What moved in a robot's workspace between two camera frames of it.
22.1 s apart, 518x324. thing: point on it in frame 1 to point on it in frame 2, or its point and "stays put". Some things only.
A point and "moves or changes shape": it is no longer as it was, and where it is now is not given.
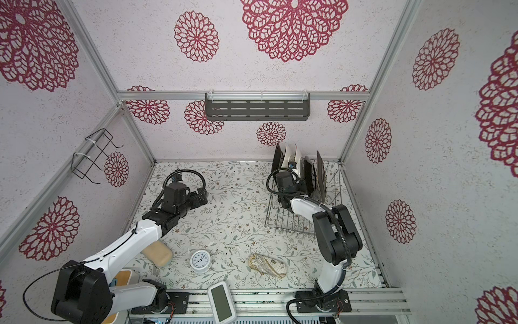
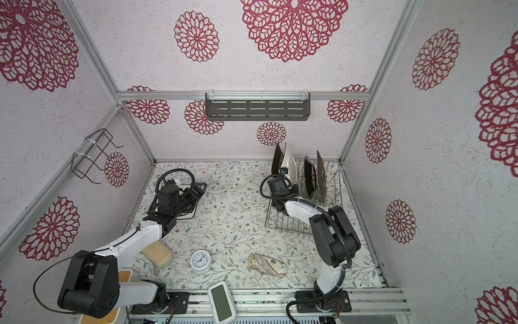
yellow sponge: [158, 253] stays put
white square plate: [293, 165] stays put
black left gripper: [197, 202] stays put
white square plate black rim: [301, 170] moves or changes shape
